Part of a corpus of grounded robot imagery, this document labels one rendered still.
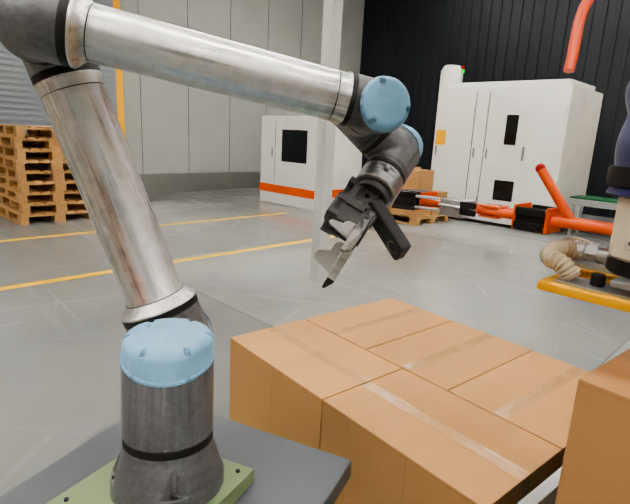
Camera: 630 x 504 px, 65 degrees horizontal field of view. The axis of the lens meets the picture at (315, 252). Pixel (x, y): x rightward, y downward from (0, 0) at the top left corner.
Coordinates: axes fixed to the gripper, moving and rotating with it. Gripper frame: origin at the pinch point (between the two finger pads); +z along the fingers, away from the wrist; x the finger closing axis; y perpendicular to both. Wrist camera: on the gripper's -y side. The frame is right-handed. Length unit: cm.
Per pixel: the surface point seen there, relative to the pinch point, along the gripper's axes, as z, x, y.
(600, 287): -30, -2, -47
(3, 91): -313, -613, 655
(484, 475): -1, -53, -59
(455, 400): -27, -80, -54
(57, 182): -197, -539, 412
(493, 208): -48, -16, -24
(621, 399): -10, -3, -56
